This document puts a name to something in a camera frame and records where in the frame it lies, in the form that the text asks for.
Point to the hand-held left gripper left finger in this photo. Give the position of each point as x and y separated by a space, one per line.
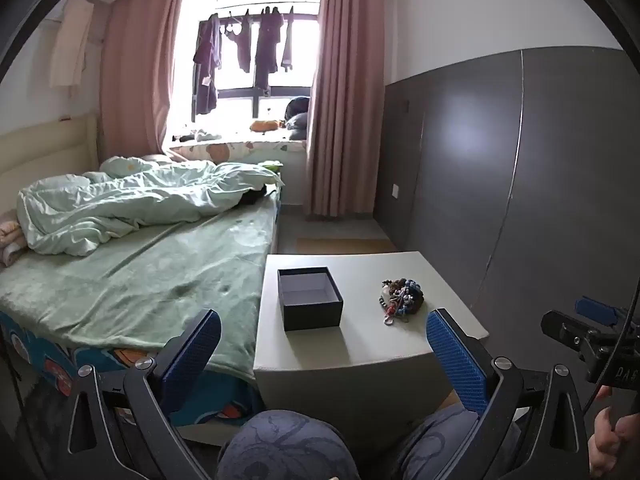
192 355

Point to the pink folded blanket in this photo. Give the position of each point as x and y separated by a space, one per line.
10 240

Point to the dark blue bags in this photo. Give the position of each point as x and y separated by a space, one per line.
297 120

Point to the dark blue box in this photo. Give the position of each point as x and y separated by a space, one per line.
310 297

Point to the pile of mixed jewelry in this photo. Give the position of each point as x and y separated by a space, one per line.
402 297

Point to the cream hanging cloth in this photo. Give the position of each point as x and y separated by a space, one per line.
70 45

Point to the clothes drying rail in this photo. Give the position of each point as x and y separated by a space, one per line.
300 16

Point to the dark purple hanging shirt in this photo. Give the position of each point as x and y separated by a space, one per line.
206 70

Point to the printed window seat cushion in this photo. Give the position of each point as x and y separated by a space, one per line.
235 150

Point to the cream padded headboard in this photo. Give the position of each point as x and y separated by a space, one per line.
45 150

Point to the person's right hand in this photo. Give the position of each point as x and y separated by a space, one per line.
607 437

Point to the small green item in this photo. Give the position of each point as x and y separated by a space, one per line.
272 165

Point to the small dark hanging garment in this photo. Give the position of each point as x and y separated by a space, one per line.
242 45

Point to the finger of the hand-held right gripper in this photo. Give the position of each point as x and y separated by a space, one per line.
597 309
562 330

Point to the bed with green sheet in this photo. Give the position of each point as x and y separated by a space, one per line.
140 270

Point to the green printed pillow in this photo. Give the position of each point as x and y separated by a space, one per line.
125 165

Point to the small clothes on sill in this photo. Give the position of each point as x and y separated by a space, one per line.
197 136

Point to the flat brown cardboard sheet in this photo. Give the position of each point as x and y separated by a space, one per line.
345 246

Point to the white side table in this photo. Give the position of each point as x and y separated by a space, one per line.
370 340

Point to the long dark hanging garment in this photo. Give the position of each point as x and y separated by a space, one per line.
267 50

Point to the orange soft toy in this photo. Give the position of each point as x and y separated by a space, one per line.
265 125

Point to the pink curtain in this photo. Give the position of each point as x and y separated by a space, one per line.
345 85
135 70

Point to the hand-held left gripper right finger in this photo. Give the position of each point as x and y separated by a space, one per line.
457 355

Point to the person's right leg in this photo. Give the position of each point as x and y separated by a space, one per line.
430 445

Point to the narrow dark hanging garment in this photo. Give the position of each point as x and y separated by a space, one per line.
287 45

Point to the light green duvet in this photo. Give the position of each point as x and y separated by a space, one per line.
130 205

